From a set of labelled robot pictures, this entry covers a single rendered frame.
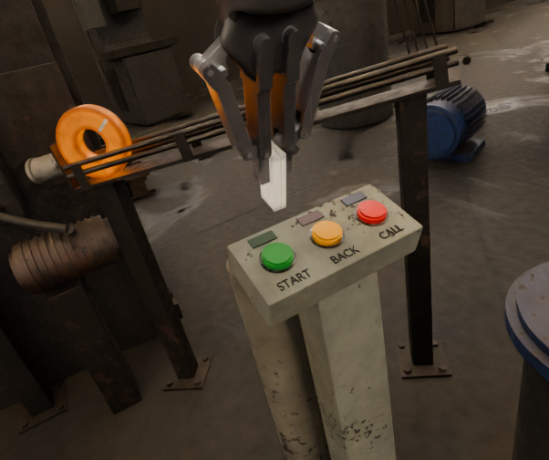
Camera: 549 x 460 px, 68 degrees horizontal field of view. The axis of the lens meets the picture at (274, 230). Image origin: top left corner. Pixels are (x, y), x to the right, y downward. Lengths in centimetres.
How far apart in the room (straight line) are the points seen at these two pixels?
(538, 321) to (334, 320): 28
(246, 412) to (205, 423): 11
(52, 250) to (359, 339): 70
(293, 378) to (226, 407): 40
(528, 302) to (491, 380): 49
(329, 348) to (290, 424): 34
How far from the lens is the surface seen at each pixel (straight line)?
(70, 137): 97
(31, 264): 103
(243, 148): 36
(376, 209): 56
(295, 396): 82
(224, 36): 32
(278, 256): 49
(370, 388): 69
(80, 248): 101
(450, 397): 111
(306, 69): 38
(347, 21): 311
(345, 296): 55
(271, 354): 75
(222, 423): 114
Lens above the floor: 86
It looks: 27 degrees down
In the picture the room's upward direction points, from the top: 13 degrees counter-clockwise
